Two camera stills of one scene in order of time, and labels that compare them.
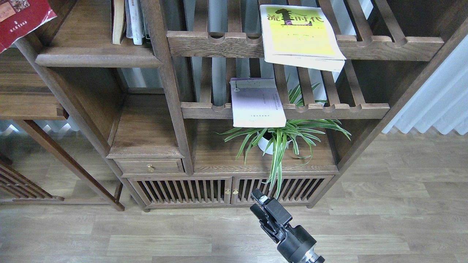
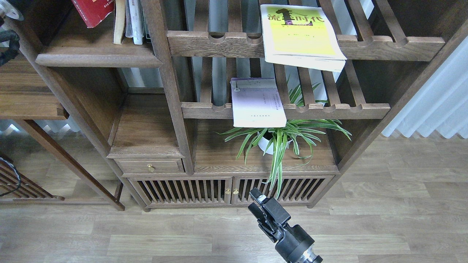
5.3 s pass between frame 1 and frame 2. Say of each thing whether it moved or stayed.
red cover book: moved
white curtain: stayed
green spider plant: stayed
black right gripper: stayed
